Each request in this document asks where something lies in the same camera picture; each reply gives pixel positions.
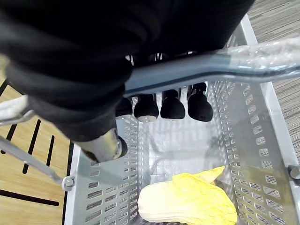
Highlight right robot hand black cloth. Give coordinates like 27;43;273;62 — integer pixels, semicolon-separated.
0;0;255;163

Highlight grey basket handle plastic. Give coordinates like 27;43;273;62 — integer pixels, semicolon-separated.
123;43;300;98

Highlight grey perforated plastic shopping basket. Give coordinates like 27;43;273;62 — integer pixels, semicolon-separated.
64;14;300;225

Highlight pale white vegetable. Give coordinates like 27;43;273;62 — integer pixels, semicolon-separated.
0;95;29;120

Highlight wooden shelf board black slots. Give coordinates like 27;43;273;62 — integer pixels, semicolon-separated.
0;77;74;225

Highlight yellow napa cabbage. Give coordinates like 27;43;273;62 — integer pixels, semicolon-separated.
137;165;238;225

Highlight bare grey basket handle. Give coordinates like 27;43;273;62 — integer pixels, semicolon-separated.
0;110;75;192

